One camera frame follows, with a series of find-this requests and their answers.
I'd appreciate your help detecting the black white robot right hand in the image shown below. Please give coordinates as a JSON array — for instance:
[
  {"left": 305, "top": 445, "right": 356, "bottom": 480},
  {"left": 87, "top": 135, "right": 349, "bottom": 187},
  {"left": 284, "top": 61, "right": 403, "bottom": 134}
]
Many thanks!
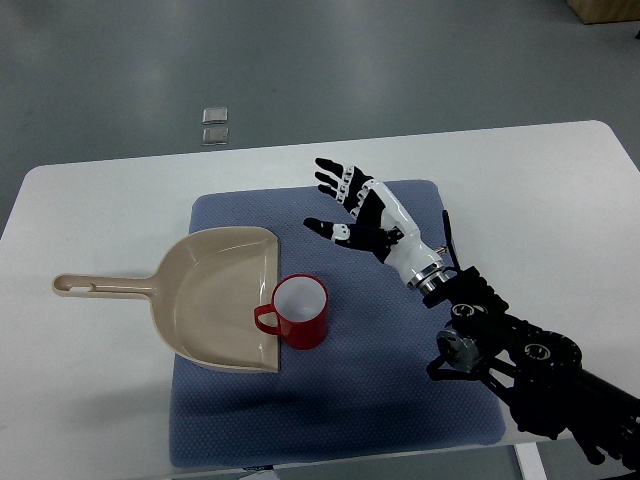
[{"left": 303, "top": 158, "right": 448, "bottom": 293}]

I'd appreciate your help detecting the red cup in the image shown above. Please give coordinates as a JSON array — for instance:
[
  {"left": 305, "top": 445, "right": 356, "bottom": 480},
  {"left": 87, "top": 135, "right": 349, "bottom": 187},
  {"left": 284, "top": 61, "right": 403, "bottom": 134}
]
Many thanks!
[{"left": 254, "top": 273, "right": 329, "bottom": 350}]

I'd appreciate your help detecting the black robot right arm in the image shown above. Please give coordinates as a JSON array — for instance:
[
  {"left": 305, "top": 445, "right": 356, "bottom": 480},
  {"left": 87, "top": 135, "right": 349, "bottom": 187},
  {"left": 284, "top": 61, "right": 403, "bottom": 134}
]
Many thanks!
[{"left": 423, "top": 264, "right": 639, "bottom": 479}]

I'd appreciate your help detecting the beige plastic dustpan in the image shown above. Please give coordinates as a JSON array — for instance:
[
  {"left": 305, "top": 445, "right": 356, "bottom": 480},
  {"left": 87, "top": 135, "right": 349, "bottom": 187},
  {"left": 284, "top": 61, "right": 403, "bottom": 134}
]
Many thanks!
[{"left": 52, "top": 226, "right": 280, "bottom": 373}]

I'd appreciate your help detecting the blue grey fabric mat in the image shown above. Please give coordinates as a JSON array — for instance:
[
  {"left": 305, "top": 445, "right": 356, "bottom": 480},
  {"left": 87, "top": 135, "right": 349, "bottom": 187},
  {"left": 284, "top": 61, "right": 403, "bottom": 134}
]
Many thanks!
[{"left": 169, "top": 187, "right": 505, "bottom": 468}]

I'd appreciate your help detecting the upper metal floor plate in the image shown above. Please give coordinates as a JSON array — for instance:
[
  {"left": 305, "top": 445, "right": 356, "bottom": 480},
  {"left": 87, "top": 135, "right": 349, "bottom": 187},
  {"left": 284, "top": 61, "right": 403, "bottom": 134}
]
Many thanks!
[{"left": 202, "top": 107, "right": 228, "bottom": 125}]

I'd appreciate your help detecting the white table leg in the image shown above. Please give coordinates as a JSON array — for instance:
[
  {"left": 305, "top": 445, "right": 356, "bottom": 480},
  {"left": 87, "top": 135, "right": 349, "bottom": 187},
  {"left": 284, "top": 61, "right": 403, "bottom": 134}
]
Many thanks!
[{"left": 514, "top": 443, "right": 547, "bottom": 480}]

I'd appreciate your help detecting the wooden box corner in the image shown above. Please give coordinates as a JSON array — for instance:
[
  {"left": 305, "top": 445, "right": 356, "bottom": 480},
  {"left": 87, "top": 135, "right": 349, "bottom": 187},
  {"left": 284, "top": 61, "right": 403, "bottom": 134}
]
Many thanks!
[{"left": 566, "top": 0, "right": 639, "bottom": 25}]

